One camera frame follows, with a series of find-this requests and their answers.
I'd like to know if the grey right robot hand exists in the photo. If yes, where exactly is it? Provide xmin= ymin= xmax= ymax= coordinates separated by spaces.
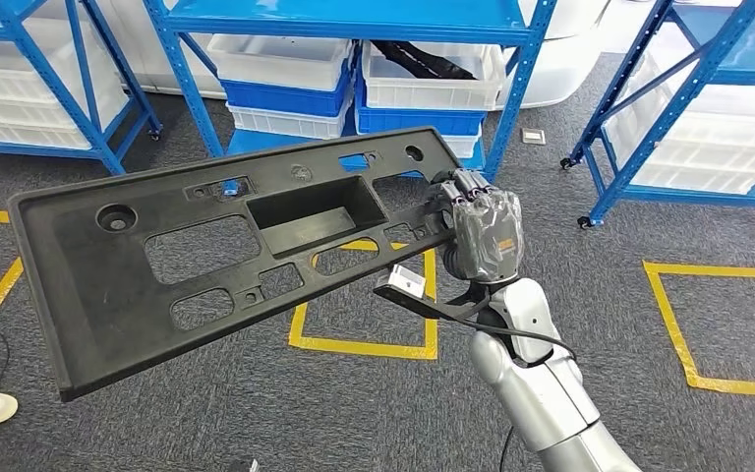
xmin=426 ymin=167 xmax=526 ymax=284

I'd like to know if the black plastic panel part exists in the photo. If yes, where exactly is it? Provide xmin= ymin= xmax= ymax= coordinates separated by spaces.
xmin=7 ymin=127 xmax=463 ymax=403

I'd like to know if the blue steel shelf rack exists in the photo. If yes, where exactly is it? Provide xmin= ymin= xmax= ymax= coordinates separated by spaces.
xmin=142 ymin=0 xmax=557 ymax=184
xmin=0 ymin=0 xmax=164 ymax=177
xmin=559 ymin=0 xmax=755 ymax=229

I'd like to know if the yellow floor tape square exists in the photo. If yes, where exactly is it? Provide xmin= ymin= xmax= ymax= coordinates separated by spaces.
xmin=642 ymin=260 xmax=755 ymax=400
xmin=288 ymin=241 xmax=438 ymax=361

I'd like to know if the black curved plastic trim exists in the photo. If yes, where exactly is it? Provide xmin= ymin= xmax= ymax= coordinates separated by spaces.
xmin=371 ymin=39 xmax=478 ymax=81

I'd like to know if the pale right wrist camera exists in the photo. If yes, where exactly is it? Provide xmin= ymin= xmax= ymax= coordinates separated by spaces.
xmin=386 ymin=264 xmax=429 ymax=301

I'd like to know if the black right camera bracket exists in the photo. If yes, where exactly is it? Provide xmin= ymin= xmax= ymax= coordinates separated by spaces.
xmin=374 ymin=279 xmax=494 ymax=322

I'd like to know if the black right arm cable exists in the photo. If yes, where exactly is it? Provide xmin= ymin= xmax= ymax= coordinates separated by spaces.
xmin=462 ymin=316 xmax=578 ymax=364

